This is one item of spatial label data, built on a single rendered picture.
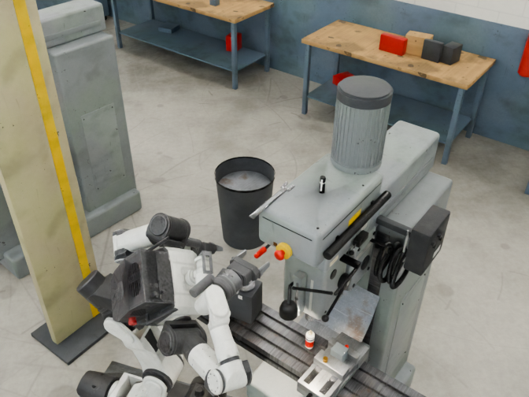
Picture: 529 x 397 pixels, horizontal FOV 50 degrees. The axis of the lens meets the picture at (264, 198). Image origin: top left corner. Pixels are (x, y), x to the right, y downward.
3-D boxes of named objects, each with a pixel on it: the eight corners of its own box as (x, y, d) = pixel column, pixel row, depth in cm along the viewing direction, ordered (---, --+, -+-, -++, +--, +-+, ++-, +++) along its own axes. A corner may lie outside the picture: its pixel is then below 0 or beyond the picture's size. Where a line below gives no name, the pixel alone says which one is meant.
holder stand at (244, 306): (251, 324, 275) (251, 296, 263) (212, 309, 282) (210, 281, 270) (262, 308, 283) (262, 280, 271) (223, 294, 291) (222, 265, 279)
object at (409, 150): (353, 255, 228) (358, 217, 216) (305, 233, 238) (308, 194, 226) (434, 168, 279) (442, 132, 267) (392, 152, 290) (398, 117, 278)
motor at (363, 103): (365, 181, 212) (376, 104, 192) (320, 163, 221) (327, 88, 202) (390, 158, 224) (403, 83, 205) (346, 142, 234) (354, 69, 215)
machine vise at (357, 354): (324, 410, 238) (327, 395, 232) (296, 391, 246) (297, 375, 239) (368, 358, 260) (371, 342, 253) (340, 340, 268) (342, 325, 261)
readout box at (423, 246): (423, 278, 224) (433, 238, 211) (402, 268, 228) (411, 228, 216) (443, 251, 237) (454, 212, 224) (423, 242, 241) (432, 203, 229)
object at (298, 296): (298, 316, 231) (301, 280, 218) (290, 312, 232) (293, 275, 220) (304, 310, 233) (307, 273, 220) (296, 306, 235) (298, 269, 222)
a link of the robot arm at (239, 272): (260, 265, 196) (238, 284, 188) (260, 284, 202) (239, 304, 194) (232, 250, 202) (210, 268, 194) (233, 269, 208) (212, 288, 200)
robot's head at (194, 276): (188, 290, 205) (203, 282, 199) (186, 264, 209) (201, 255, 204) (202, 292, 209) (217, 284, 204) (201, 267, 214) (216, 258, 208)
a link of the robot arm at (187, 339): (186, 344, 190) (167, 324, 200) (178, 368, 192) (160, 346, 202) (213, 343, 198) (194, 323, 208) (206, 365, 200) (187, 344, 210)
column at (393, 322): (366, 435, 333) (410, 233, 239) (299, 393, 355) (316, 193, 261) (404, 377, 365) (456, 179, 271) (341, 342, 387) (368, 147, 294)
